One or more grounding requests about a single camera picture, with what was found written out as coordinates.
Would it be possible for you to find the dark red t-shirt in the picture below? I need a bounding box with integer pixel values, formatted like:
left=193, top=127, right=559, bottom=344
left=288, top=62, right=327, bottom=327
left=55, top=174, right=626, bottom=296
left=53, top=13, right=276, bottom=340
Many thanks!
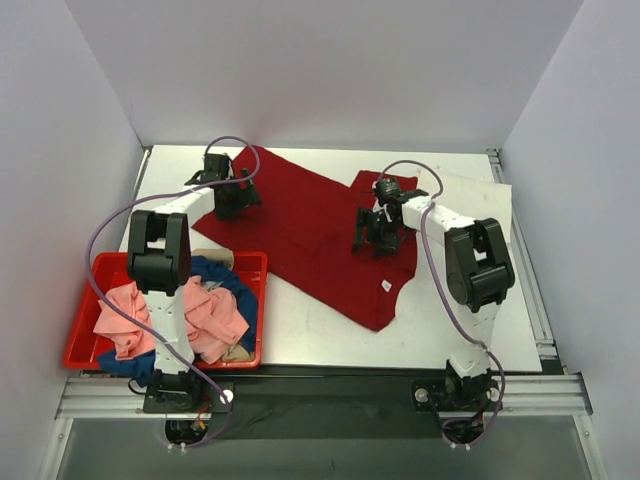
left=194, top=147, right=417, bottom=331

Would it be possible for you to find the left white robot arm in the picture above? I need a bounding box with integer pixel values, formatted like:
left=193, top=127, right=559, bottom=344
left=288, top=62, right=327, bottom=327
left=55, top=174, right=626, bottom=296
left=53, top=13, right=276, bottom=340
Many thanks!
left=127, top=153, right=261, bottom=412

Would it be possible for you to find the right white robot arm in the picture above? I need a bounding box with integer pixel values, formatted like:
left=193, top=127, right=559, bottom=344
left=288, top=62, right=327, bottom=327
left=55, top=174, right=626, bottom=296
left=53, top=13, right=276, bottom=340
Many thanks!
left=352, top=178, right=515, bottom=409

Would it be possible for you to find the pink t-shirt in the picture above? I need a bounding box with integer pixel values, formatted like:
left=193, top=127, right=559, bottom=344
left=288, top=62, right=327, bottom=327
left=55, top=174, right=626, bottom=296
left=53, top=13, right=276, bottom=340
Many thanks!
left=93, top=275, right=247, bottom=363

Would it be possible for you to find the red plastic bin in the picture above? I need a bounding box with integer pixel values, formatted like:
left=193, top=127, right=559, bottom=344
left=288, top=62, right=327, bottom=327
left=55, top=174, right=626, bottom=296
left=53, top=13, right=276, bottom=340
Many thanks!
left=62, top=251, right=268, bottom=371

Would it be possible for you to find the beige t-shirt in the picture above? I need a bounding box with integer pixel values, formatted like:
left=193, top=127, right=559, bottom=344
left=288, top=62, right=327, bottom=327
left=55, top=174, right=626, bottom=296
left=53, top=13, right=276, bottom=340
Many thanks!
left=192, top=248, right=258, bottom=364

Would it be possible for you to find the navy blue t-shirt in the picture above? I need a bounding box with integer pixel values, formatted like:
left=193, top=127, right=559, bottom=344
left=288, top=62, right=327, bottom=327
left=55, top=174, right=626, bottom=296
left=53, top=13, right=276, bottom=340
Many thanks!
left=93, top=256, right=258, bottom=386

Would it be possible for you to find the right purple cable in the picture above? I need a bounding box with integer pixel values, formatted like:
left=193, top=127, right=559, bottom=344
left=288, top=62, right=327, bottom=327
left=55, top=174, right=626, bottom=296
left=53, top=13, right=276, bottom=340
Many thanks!
left=374, top=159, right=507, bottom=446

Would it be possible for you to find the purple cable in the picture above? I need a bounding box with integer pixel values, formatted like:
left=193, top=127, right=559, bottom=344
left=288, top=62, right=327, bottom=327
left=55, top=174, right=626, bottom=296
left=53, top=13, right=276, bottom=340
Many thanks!
left=374, top=159, right=507, bottom=446
left=85, top=135, right=262, bottom=449

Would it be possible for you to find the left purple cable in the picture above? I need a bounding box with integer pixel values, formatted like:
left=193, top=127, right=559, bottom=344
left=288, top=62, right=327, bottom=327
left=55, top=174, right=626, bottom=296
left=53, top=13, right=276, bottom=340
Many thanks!
left=85, top=135, right=262, bottom=449

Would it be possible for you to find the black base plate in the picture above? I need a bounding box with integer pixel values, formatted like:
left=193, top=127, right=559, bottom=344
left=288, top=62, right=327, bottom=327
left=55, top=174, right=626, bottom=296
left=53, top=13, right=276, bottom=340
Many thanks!
left=142, top=364, right=489, bottom=441

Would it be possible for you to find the aluminium frame rail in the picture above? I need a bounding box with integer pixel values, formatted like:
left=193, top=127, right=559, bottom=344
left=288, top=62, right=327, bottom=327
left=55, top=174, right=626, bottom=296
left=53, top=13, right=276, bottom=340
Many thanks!
left=503, top=374, right=593, bottom=417

